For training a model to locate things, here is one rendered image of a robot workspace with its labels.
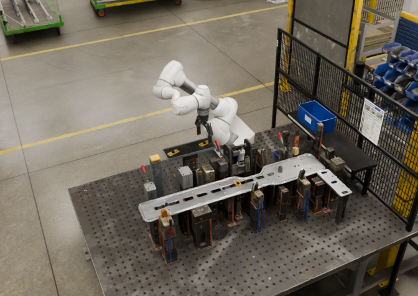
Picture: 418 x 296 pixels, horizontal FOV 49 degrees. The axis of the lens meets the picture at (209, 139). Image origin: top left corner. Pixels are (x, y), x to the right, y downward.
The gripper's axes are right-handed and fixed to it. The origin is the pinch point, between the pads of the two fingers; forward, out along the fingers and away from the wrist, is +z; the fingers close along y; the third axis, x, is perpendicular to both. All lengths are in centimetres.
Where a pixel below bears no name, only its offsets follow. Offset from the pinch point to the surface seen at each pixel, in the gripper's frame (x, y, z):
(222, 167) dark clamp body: 1.7, 19.7, 16.8
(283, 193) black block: 22, 62, 23
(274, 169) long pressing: 33, 40, 22
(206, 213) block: -34, 49, 19
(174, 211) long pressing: -48, 31, 22
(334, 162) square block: 68, 66, 16
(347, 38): 240, -66, 7
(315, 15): 252, -124, 0
